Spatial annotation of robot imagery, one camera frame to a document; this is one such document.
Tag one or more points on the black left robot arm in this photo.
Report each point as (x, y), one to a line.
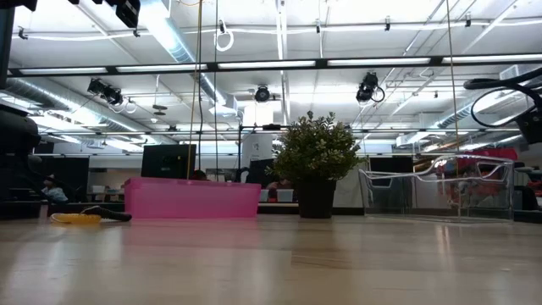
(17, 161)

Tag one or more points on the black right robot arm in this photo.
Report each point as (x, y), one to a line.
(533, 127)

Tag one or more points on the white storage box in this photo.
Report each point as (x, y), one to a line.
(264, 195)
(285, 195)

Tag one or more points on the artificial plant in black pot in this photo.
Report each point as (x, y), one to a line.
(315, 152)

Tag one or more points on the person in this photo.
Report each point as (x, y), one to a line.
(55, 192)
(199, 175)

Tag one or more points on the pink translucent plastic bin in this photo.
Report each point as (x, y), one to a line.
(190, 199)

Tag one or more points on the black overhead light bar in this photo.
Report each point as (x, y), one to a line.
(322, 63)

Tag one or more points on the black background monitor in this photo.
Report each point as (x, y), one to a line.
(168, 161)

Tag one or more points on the clear plastic bin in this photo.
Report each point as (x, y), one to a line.
(423, 199)

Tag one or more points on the black ceiling camera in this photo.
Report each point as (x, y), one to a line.
(366, 91)
(262, 94)
(106, 91)

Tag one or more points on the silver ventilation duct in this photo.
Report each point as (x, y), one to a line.
(63, 106)
(169, 38)

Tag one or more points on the black overhead camera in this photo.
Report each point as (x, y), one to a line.
(127, 12)

